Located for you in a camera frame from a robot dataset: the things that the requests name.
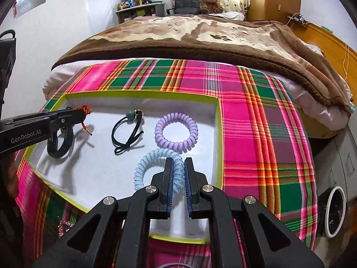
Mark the brown patterned blanket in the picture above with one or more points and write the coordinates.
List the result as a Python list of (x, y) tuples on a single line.
[(195, 33)]

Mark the brown teddy bear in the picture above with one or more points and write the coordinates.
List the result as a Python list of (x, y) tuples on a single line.
[(211, 4)]

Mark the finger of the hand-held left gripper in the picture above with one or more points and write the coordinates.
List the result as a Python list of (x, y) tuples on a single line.
[(60, 112), (67, 120)]

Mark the yellow-green cardboard box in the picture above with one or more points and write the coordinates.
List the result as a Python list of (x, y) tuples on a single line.
[(106, 173)]

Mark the black wristband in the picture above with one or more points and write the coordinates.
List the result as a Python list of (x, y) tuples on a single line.
[(53, 149)]

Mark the wooden headboard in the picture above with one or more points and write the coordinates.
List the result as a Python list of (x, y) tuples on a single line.
[(332, 50)]

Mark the pink green plaid cloth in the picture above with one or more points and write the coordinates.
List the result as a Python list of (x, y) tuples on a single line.
[(251, 131)]

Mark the grey drawer cabinet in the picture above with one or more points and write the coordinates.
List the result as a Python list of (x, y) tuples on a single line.
[(340, 167)]

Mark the wall shelf with chargers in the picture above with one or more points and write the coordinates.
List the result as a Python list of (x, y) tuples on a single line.
[(298, 19)]

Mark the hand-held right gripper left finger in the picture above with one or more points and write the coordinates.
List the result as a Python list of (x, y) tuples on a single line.
[(167, 189)]

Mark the dark grey chair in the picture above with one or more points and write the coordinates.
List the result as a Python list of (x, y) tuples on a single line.
[(185, 4)]

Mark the cluttered desk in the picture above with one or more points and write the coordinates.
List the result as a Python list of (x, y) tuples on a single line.
[(139, 12)]

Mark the rhinestone jewelry piece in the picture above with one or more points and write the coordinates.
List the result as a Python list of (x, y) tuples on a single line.
[(64, 226)]

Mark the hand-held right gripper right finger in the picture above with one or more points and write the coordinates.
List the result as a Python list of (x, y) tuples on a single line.
[(190, 189)]

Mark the black metal frame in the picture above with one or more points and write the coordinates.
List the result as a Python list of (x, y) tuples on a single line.
[(7, 61)]

